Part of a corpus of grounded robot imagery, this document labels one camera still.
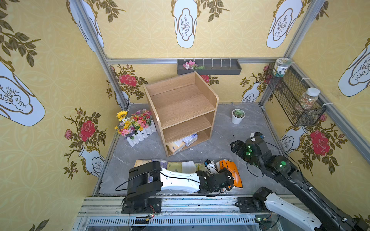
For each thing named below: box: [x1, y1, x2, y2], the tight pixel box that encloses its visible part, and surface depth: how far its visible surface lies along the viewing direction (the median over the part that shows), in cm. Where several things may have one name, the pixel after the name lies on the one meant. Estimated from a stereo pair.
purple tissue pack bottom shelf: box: [181, 132, 199, 147], surface depth 92 cm
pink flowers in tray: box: [182, 60, 206, 70], surface depth 89 cm
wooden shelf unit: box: [143, 71, 220, 158], surface depth 83 cm
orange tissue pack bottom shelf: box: [167, 139, 186, 155], surface depth 92 cm
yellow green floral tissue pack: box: [167, 161, 183, 173], surface depth 85 cm
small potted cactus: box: [231, 108, 246, 125], surface depth 105 cm
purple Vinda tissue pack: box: [151, 159, 169, 170], surface depth 87 cm
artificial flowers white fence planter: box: [114, 108, 157, 148], surface depth 91 cm
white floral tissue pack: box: [181, 160, 196, 174], surface depth 83 cm
